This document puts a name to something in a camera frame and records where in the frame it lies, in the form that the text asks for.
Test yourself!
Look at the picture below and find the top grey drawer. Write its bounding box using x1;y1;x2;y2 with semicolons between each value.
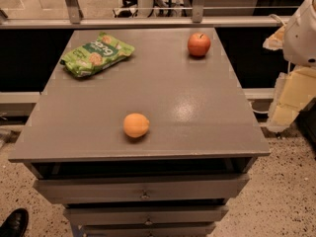
34;174;249;204

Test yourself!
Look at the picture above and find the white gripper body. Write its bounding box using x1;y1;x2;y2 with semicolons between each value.
283;0;316;67

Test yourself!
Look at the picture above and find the red apple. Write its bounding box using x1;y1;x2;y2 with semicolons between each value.
188;33;211;57

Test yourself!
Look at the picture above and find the orange fruit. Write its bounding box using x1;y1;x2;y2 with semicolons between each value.
123;113;150;138

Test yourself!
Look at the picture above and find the green rice chip bag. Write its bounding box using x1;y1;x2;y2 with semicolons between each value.
60;32;134;78

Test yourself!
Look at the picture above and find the middle grey drawer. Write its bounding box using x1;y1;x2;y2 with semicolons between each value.
64;205;228;225

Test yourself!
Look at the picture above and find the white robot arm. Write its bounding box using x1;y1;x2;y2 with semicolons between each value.
263;0;316;132

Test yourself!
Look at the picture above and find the black leather shoe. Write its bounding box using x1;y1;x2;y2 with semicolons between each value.
0;208;29;237

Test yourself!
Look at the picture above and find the white cable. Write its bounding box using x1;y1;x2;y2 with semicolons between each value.
268;13;288;28

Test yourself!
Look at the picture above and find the metal railing frame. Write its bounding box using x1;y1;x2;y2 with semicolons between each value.
0;0;302;30

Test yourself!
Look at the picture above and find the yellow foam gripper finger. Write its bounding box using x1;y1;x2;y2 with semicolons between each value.
267;66;316;132
263;26;285;50

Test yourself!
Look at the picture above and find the grey drawer cabinet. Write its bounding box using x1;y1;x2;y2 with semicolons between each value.
10;29;269;237

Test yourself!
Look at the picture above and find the bottom grey drawer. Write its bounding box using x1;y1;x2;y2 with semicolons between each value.
84;223;215;237

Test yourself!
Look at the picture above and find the grey drawer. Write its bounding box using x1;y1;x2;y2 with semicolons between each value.
84;223;215;237
34;174;249;204
64;205;228;225

